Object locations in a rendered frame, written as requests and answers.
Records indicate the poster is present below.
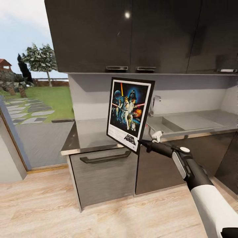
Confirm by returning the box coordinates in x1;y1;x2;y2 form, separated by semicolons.
106;77;156;155

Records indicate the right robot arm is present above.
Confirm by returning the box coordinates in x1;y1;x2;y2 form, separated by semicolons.
138;131;238;238

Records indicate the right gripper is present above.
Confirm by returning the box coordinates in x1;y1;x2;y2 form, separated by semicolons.
138;139;166;155

